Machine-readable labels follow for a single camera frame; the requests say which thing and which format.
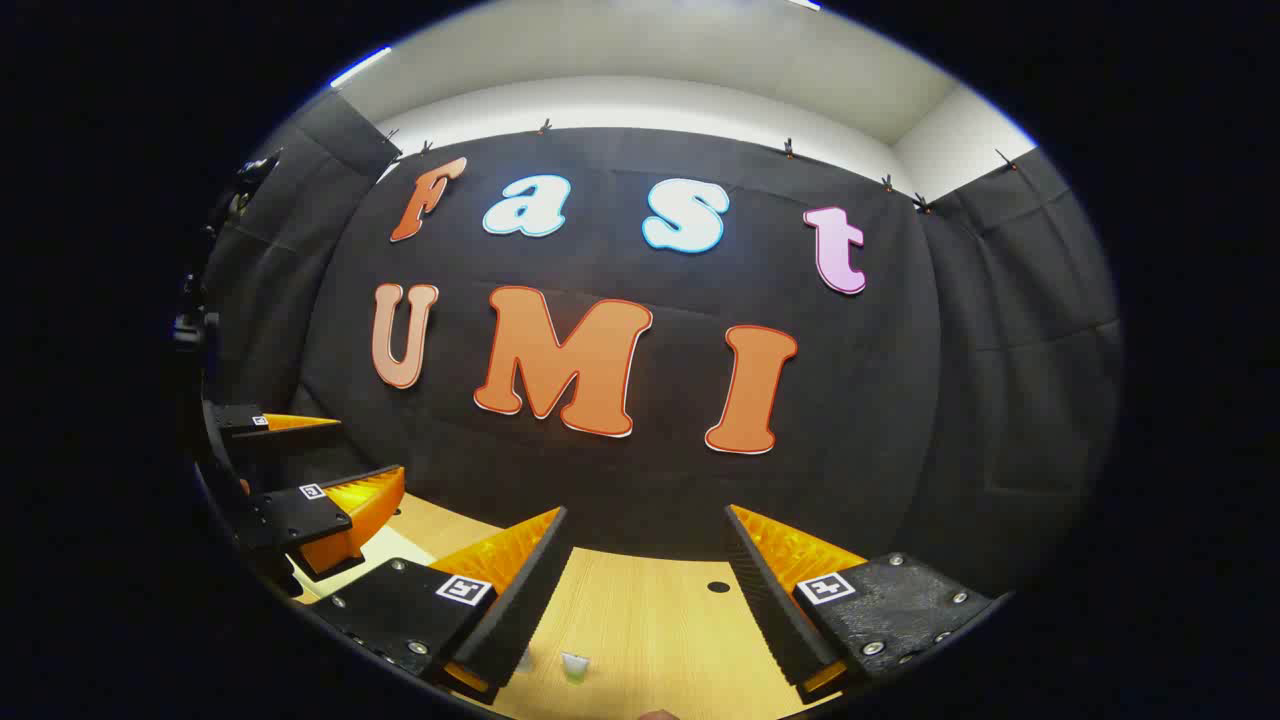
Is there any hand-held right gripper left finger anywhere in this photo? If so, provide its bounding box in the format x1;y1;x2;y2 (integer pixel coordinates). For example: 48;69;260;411
305;505;573;706

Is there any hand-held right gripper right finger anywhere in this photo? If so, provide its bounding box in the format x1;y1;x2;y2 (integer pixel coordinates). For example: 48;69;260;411
724;503;1001;706

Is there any row of small black clips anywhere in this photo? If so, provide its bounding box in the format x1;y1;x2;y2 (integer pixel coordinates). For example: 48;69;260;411
383;118;1021;214

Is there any ceiling light strip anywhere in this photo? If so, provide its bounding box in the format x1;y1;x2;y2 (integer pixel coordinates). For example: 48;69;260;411
328;45;394;89

